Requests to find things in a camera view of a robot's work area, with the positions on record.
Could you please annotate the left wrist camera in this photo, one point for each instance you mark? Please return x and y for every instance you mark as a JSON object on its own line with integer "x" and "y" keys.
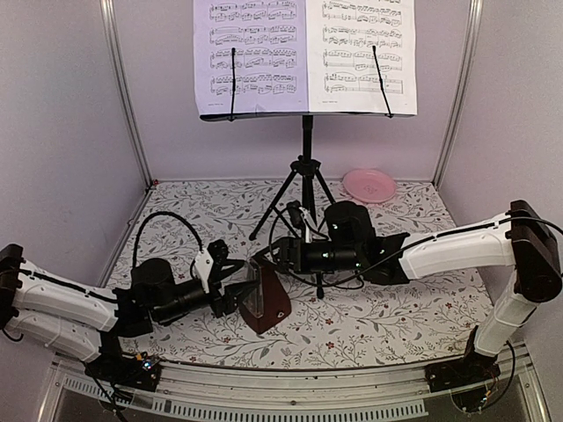
{"x": 208, "y": 265}

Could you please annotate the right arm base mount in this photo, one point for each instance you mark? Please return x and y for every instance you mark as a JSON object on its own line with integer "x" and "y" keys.
{"x": 472, "y": 367}

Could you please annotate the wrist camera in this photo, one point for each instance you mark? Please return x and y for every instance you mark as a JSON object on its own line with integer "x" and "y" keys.
{"x": 300, "y": 218}
{"x": 208, "y": 265}

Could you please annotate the white sheet music paper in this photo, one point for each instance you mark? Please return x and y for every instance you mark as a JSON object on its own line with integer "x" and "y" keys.
{"x": 361, "y": 57}

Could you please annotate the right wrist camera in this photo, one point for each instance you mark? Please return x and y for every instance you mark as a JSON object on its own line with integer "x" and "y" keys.
{"x": 300, "y": 218}

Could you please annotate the clear metronome front cover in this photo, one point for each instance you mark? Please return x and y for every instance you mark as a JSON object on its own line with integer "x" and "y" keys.
{"x": 253, "y": 301}

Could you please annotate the left aluminium frame post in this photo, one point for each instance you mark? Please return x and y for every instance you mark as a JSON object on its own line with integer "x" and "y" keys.
{"x": 114, "y": 48}

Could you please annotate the black folding tripod stand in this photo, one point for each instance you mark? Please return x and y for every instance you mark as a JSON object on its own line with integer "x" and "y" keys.
{"x": 309, "y": 169}

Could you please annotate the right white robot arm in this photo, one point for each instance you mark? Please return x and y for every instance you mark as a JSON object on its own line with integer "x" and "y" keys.
{"x": 518, "y": 238}

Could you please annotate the front aluminium rail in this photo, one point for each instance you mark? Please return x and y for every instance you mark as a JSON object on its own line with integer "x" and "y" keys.
{"x": 205, "y": 393}

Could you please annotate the right aluminium frame post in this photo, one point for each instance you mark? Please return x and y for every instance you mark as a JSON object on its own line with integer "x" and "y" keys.
{"x": 471, "y": 40}

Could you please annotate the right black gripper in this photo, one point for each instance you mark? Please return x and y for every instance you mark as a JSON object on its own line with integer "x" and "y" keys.
{"x": 296, "y": 244}

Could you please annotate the dark red metronome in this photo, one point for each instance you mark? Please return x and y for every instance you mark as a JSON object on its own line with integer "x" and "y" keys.
{"x": 277, "y": 305}

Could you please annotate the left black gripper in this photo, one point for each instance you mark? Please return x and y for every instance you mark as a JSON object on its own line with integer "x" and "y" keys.
{"x": 229, "y": 301}

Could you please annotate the aluminium frame post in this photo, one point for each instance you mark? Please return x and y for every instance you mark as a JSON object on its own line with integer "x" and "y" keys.
{"x": 471, "y": 40}
{"x": 114, "y": 48}

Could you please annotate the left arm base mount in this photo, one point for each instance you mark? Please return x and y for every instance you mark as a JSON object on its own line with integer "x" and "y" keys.
{"x": 142, "y": 371}

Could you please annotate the black perforated music stand desk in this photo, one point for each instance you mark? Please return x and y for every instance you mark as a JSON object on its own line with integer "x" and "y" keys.
{"x": 260, "y": 114}

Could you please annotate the floral patterned table mat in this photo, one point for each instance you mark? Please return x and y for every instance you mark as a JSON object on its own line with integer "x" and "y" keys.
{"x": 360, "y": 326}

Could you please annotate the pink plastic plate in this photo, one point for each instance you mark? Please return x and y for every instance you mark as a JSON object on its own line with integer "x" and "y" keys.
{"x": 369, "y": 186}

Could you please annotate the purple sheet music paper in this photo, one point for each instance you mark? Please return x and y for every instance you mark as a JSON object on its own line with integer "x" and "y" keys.
{"x": 250, "y": 57}

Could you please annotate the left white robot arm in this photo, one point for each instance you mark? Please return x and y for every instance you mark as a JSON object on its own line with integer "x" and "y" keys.
{"x": 81, "y": 320}

